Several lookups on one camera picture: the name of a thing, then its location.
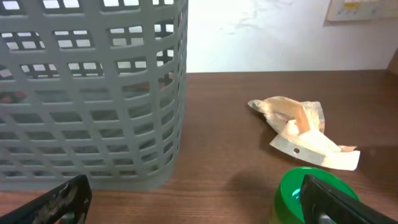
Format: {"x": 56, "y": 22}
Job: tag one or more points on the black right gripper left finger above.
{"x": 67, "y": 203}

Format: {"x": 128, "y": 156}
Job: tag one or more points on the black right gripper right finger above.
{"x": 323, "y": 203}

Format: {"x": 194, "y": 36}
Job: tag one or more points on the green lid jar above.
{"x": 286, "y": 206}

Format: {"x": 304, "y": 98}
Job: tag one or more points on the crumpled beige pouch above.
{"x": 300, "y": 128}

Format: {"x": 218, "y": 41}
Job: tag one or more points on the grey plastic basket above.
{"x": 94, "y": 88}

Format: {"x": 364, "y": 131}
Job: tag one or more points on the wall panel sign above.
{"x": 361, "y": 10}

